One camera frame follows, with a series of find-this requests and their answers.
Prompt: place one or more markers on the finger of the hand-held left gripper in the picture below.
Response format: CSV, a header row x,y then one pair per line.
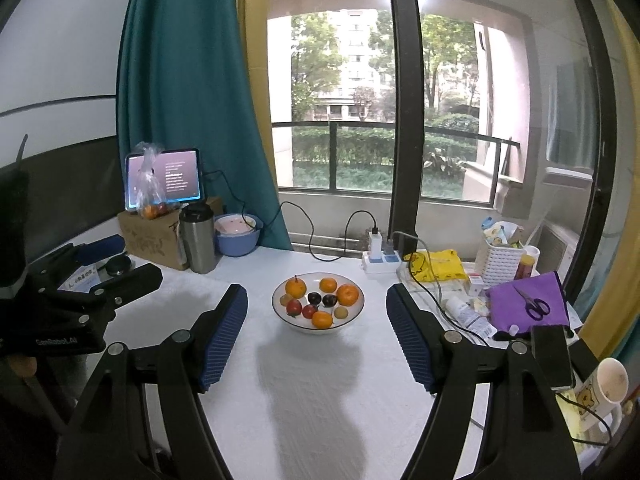
x,y
100,250
132,280

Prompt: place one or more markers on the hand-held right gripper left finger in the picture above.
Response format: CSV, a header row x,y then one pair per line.
x,y
225,340

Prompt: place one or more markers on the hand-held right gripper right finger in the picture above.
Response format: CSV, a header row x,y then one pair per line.
x,y
410,340

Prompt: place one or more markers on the white plate with dark rim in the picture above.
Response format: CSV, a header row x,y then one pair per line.
x,y
346,324

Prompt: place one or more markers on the small green fruit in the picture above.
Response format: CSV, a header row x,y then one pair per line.
x,y
285,300
341,312

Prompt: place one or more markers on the red fruit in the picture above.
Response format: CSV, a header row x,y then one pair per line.
x,y
308,310
294,306

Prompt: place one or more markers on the orange with stem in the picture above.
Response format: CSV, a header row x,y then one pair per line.
x,y
295,288

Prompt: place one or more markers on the dark plum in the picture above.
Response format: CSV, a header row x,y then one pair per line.
x,y
313,297
328,301

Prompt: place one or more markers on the person's left hand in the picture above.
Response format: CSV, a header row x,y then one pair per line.
x,y
20,366

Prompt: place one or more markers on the black round puck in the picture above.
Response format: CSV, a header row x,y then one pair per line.
x,y
118,265

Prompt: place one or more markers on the cardboard box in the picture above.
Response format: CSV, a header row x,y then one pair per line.
x,y
150,242

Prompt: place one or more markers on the white printed card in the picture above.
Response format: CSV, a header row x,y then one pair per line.
x,y
75,284

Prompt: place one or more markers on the white plastic bottle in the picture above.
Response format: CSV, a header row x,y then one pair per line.
x,y
465,312

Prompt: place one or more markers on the steel tumbler with black lid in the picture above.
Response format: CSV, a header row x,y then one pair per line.
x,y
197,240

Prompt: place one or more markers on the clear plastic bag of fruit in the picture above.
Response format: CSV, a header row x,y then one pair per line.
x,y
150,190

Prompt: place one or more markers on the white power strip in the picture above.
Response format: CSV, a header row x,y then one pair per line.
x,y
380,264

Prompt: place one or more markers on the yellow plastic bag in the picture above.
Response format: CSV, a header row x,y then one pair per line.
x,y
442,265

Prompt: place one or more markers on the white medicine box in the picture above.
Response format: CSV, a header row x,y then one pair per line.
x,y
476,283

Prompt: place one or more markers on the blue plastic basin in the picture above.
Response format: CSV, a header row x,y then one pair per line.
x,y
240,245

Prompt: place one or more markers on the purple cloth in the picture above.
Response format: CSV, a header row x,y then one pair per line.
x,y
505,310

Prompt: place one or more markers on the white charger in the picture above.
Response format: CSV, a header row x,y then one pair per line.
x,y
375,242

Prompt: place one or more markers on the laptop screen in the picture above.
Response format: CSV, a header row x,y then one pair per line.
x,y
180,180

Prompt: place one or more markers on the pink bowl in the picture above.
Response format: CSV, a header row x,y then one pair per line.
x,y
232,225

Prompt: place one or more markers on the white woven basket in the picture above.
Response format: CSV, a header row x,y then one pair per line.
x,y
502,262

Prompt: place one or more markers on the black scissors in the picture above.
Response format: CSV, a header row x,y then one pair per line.
x,y
532,305

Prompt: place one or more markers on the red bottle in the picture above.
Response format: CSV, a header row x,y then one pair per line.
x,y
525,266

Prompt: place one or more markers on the packets in basket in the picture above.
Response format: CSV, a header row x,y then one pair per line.
x,y
500,232

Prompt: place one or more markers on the black smartphone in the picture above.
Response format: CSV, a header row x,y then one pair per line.
x,y
552,355

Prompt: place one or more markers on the white cup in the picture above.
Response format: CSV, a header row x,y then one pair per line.
x,y
532,251

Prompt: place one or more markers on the outdoor air conditioner unit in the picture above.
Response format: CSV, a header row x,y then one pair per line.
x,y
555,247

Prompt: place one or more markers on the teal curtain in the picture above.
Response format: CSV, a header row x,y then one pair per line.
x,y
190,85

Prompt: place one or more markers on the white mug with bear print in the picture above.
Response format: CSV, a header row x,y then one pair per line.
x,y
605,390

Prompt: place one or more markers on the balcony railing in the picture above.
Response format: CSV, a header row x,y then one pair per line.
x,y
380,127

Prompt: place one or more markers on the yellow curtain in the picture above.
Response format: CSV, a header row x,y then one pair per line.
x,y
615,260
250,10

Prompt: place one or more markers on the black window frame post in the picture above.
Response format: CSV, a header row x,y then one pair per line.
x,y
405,85

